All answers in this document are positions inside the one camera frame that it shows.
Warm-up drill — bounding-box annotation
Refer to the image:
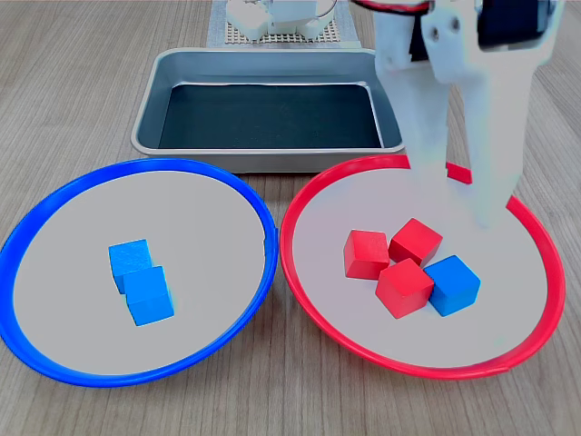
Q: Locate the blue cube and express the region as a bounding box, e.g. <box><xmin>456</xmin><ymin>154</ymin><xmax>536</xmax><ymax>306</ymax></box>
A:
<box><xmin>122</xmin><ymin>265</ymin><xmax>176</xmax><ymax>327</ymax></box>
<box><xmin>107</xmin><ymin>239</ymin><xmax>153</xmax><ymax>295</ymax></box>
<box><xmin>422</xmin><ymin>254</ymin><xmax>481</xmax><ymax>318</ymax></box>

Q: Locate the red cube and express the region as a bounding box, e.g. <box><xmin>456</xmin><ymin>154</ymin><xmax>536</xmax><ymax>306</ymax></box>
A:
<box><xmin>374</xmin><ymin>257</ymin><xmax>436</xmax><ymax>320</ymax></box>
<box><xmin>388</xmin><ymin>217</ymin><xmax>444</xmax><ymax>268</ymax></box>
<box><xmin>343</xmin><ymin>229</ymin><xmax>390</xmax><ymax>281</ymax></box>

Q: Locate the black tray mat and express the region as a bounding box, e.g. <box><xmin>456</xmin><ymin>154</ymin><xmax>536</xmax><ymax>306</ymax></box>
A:
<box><xmin>157</xmin><ymin>83</ymin><xmax>384</xmax><ymax>150</ymax></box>

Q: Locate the red-rimmed white plate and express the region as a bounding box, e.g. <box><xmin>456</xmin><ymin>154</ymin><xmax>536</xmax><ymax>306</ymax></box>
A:
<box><xmin>280</xmin><ymin>154</ymin><xmax>566</xmax><ymax>381</ymax></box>

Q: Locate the steel tray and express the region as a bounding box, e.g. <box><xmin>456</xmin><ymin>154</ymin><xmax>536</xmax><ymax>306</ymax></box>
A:
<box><xmin>130</xmin><ymin>47</ymin><xmax>408</xmax><ymax>174</ymax></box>

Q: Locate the blue-rimmed white plate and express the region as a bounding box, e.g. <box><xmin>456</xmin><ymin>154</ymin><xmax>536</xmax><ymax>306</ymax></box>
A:
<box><xmin>0</xmin><ymin>157</ymin><xmax>279</xmax><ymax>389</ymax></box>

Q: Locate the red black white cable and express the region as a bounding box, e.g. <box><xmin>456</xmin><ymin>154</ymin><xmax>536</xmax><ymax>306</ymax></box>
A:
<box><xmin>351</xmin><ymin>0</ymin><xmax>435</xmax><ymax>18</ymax></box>

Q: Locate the pale perforated base plate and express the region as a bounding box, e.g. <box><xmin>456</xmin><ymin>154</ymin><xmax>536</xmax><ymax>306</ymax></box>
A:
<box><xmin>224</xmin><ymin>8</ymin><xmax>342</xmax><ymax>46</ymax></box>

